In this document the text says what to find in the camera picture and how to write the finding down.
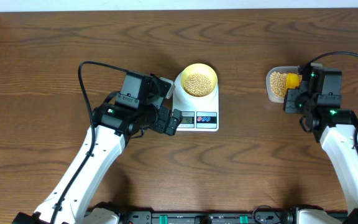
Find yellow measuring scoop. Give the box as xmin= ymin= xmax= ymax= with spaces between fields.
xmin=285 ymin=73 xmax=302 ymax=90

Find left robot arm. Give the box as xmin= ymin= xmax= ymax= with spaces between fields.
xmin=13 ymin=72 xmax=181 ymax=224

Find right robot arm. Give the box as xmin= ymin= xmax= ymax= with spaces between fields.
xmin=283 ymin=63 xmax=358 ymax=223

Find white kitchen scale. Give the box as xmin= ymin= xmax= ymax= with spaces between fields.
xmin=173 ymin=73 xmax=219 ymax=132

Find soybeans in bowl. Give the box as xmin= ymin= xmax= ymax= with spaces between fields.
xmin=183 ymin=73 xmax=213 ymax=97

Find yellow bowl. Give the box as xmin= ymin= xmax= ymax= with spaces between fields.
xmin=180 ymin=63 xmax=218 ymax=97

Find soybeans in container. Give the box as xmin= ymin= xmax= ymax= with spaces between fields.
xmin=270 ymin=72 xmax=288 ymax=98

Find clear plastic container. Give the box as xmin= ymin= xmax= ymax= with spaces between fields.
xmin=266 ymin=66 xmax=299 ymax=103

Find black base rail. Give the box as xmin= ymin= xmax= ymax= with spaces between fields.
xmin=82 ymin=202 xmax=354 ymax=224

